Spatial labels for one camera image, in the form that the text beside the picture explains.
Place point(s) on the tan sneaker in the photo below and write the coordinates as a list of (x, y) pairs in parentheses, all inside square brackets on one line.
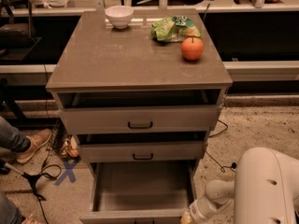
[(36, 141)]

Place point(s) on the grey drawer cabinet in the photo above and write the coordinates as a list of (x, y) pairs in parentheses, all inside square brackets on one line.
[(102, 67)]

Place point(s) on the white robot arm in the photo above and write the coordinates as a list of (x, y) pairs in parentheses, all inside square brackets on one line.
[(265, 191)]

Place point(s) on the white ceramic bowl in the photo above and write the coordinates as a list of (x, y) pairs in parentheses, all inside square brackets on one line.
[(119, 16)]

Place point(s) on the green snack bag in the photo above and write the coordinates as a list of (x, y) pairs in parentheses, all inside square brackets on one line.
[(174, 29)]

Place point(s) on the orange fruit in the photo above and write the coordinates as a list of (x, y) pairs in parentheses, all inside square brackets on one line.
[(192, 48)]

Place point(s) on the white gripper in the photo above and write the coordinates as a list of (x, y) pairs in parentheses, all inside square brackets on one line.
[(197, 209)]

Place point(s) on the black tripod stand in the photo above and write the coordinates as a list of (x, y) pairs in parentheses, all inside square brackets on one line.
[(32, 179)]

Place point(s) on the blue tape cross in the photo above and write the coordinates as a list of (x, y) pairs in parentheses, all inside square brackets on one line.
[(67, 173)]

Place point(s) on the grey drawer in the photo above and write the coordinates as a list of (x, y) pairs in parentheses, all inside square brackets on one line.
[(146, 192), (159, 119), (98, 149)]

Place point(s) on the person's leg in jeans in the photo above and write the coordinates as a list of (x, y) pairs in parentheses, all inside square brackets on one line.
[(12, 138)]

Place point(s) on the crumpled wrapper on floor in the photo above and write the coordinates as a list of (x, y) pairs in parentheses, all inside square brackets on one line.
[(69, 148)]

